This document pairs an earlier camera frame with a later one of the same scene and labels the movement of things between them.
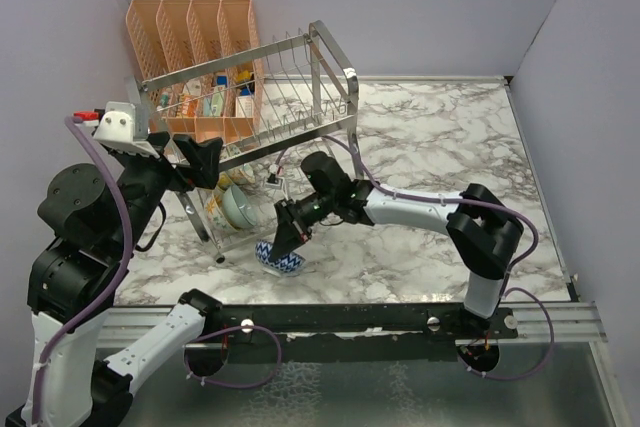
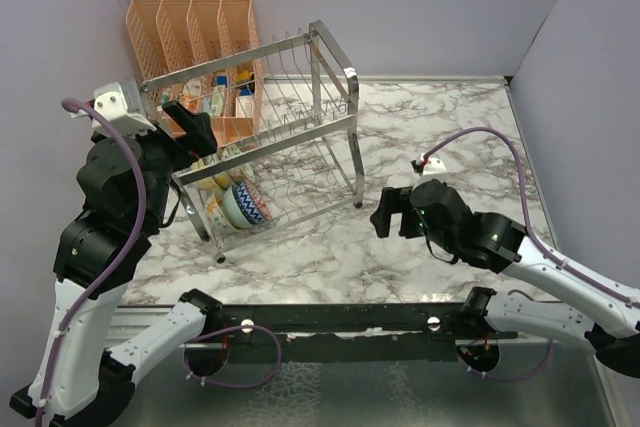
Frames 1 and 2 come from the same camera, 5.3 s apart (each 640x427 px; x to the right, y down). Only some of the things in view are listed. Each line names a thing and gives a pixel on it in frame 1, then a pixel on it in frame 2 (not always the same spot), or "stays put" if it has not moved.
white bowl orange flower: x=214 y=200 stays put
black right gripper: x=290 y=235 to x=393 y=200
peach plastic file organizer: x=172 y=34 stays put
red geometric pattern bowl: x=291 y=264 to x=262 y=207
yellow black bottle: x=244 y=75 stays put
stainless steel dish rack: x=268 y=112 stays put
